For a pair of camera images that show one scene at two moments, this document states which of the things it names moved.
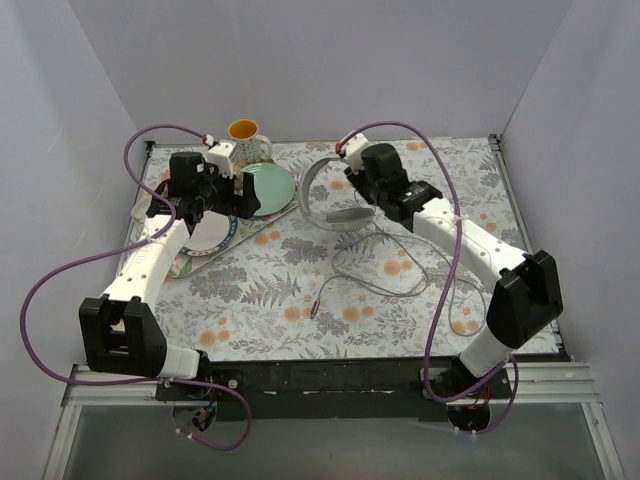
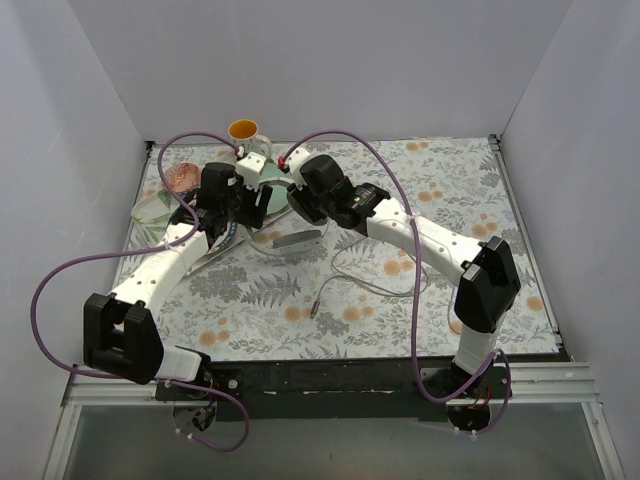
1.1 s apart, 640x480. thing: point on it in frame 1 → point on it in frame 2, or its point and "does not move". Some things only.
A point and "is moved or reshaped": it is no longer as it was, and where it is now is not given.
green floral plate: x=274 y=185 does not move
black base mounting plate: x=375 y=390 does not move
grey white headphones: x=340 y=220 is moved or reshaped
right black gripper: x=357 y=178 → x=304 y=203
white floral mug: x=251 y=147 does not move
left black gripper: x=248 y=195 → x=257 y=206
